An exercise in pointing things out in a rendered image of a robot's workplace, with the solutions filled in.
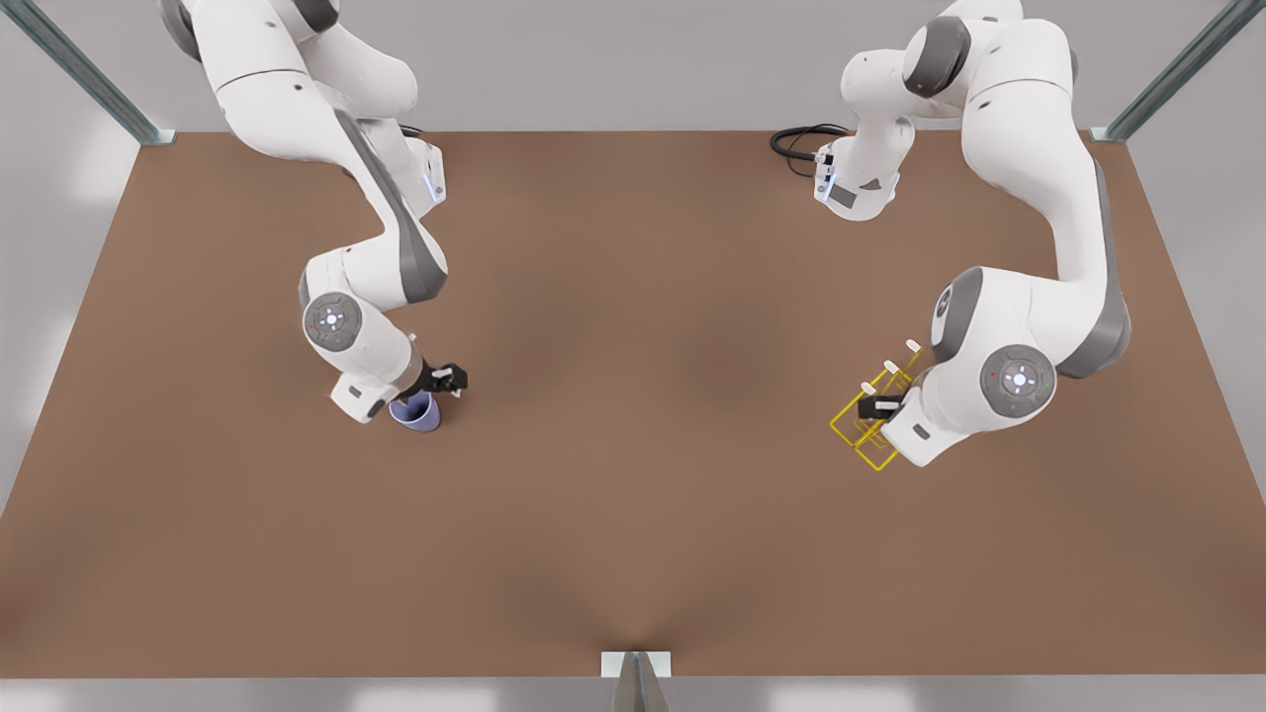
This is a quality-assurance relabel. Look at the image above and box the yellow wire cup holder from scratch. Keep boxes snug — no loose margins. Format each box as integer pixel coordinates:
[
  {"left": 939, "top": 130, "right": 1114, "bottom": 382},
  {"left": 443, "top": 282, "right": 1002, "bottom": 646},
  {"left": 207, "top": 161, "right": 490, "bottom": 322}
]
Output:
[{"left": 829, "top": 340, "right": 925, "bottom": 473}]

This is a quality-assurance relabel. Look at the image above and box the blue-purple cup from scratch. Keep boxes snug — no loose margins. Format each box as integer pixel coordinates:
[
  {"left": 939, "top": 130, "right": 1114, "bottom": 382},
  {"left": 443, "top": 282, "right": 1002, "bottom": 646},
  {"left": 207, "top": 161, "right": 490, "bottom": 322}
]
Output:
[{"left": 388, "top": 390, "right": 442, "bottom": 433}]

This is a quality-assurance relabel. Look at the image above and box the black cable loop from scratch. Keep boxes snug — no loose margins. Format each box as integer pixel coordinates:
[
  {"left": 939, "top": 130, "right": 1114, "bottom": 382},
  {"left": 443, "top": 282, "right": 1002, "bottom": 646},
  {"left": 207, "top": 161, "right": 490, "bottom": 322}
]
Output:
[{"left": 769, "top": 124, "right": 854, "bottom": 179}]

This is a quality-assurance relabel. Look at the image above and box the silver frame post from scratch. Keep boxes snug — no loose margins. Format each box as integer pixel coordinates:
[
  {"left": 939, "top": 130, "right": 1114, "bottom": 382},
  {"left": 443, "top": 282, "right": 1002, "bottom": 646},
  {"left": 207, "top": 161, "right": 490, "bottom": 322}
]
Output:
[
  {"left": 601, "top": 651, "right": 673, "bottom": 712},
  {"left": 0, "top": 0, "right": 177, "bottom": 146},
  {"left": 1090, "top": 0, "right": 1266, "bottom": 142}
]

